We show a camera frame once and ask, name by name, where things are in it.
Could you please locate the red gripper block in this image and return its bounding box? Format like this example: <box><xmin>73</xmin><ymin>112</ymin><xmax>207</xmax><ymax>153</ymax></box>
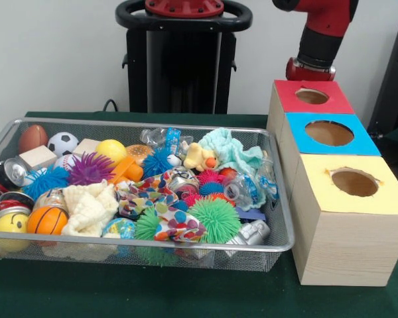
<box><xmin>285</xmin><ymin>56</ymin><xmax>337</xmax><ymax>82</ymax></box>

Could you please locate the wooden box with three holes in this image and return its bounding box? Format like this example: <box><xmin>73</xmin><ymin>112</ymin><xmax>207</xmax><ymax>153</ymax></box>
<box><xmin>266</xmin><ymin>79</ymin><xmax>398</xmax><ymax>288</ymax></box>

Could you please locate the black upright panel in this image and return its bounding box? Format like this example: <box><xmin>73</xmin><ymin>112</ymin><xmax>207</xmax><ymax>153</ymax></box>
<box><xmin>367</xmin><ymin>21</ymin><xmax>398</xmax><ymax>135</ymax></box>

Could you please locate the yellow duck plush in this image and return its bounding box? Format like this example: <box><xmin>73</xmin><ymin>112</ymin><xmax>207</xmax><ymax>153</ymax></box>
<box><xmin>182</xmin><ymin>142</ymin><xmax>220</xmax><ymax>172</ymax></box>

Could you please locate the large green spiky ball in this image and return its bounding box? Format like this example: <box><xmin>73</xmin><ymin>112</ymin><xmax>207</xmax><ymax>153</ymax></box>
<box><xmin>187</xmin><ymin>195</ymin><xmax>242</xmax><ymax>244</ymax></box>

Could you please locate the plain yellow ball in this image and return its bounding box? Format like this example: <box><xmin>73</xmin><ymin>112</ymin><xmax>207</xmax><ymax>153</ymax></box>
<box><xmin>95</xmin><ymin>138</ymin><xmax>128</xmax><ymax>165</ymax></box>

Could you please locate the purple spiky ball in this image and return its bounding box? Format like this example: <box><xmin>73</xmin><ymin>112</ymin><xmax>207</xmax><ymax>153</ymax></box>
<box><xmin>67</xmin><ymin>151</ymin><xmax>116</xmax><ymax>186</ymax></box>

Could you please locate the black and white soccer ball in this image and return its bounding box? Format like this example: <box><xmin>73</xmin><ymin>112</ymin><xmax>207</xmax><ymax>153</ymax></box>
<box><xmin>47</xmin><ymin>131</ymin><xmax>80</xmax><ymax>156</ymax></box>

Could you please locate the cream knitted cloth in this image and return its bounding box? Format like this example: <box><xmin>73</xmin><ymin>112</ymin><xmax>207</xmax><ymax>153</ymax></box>
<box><xmin>61</xmin><ymin>180</ymin><xmax>119</xmax><ymax>238</ymax></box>

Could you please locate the brown football toy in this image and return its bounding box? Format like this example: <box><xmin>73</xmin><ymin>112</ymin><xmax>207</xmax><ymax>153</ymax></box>
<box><xmin>18</xmin><ymin>125</ymin><xmax>49</xmax><ymax>154</ymax></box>

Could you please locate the orange basketball toy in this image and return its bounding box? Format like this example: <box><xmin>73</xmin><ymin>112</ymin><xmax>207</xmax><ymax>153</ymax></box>
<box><xmin>27</xmin><ymin>205</ymin><xmax>69</xmax><ymax>235</ymax></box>

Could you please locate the yellow smiley face ball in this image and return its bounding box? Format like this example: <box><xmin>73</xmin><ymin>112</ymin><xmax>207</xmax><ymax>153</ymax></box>
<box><xmin>0</xmin><ymin>211</ymin><xmax>30</xmax><ymax>251</ymax></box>

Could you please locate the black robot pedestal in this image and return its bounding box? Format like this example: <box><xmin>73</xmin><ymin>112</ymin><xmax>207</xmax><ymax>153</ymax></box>
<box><xmin>115</xmin><ymin>0</ymin><xmax>253</xmax><ymax>115</ymax></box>

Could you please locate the wire mesh bin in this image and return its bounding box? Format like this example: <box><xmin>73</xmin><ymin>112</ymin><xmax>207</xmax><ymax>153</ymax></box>
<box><xmin>0</xmin><ymin>117</ymin><xmax>295</xmax><ymax>273</ymax></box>

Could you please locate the black cable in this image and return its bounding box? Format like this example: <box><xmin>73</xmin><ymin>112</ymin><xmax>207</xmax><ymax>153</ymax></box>
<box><xmin>102</xmin><ymin>98</ymin><xmax>120</xmax><ymax>113</ymax></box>

